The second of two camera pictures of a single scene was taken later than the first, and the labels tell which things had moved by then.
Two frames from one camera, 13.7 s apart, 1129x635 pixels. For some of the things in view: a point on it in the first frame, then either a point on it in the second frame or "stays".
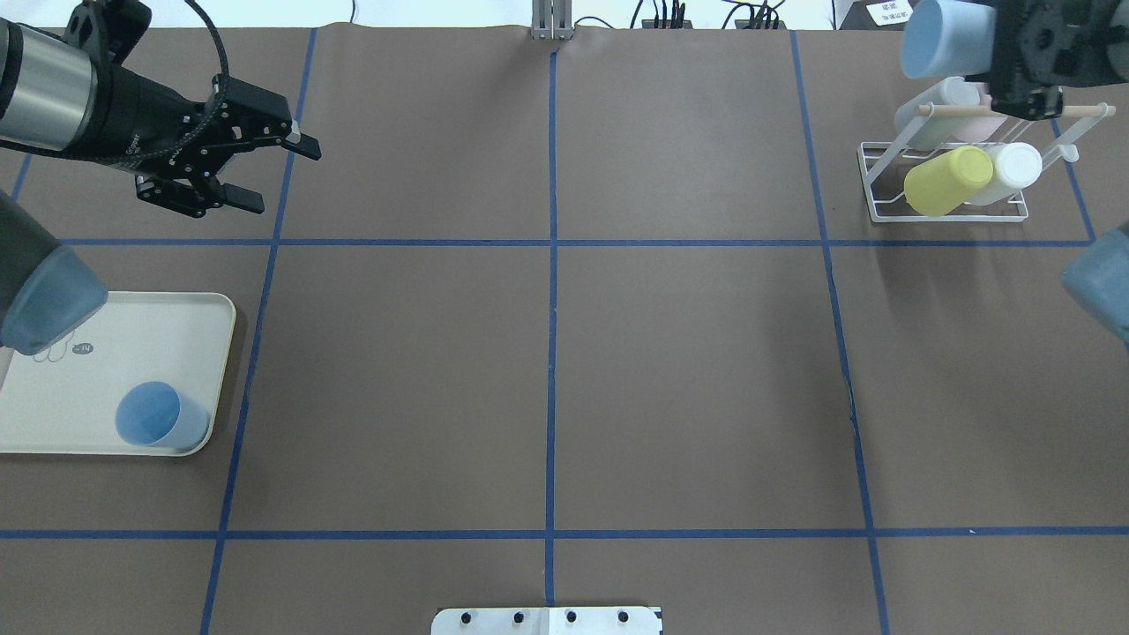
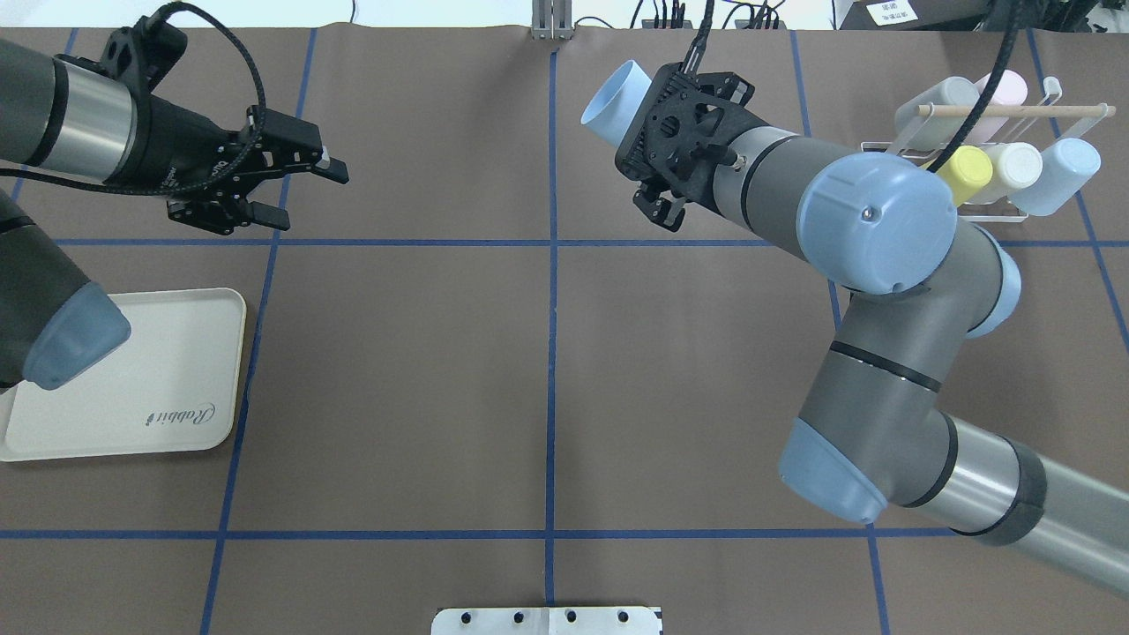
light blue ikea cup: x=157 y=414 -> x=614 y=102
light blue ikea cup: x=944 y=39 -> x=1067 y=166
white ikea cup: x=1015 y=166 stays
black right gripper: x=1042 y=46 -> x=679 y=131
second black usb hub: x=743 y=24 stays
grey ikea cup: x=923 y=132 stays
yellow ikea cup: x=938 y=184 stays
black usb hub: x=649 y=24 stays
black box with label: x=878 y=15 stays
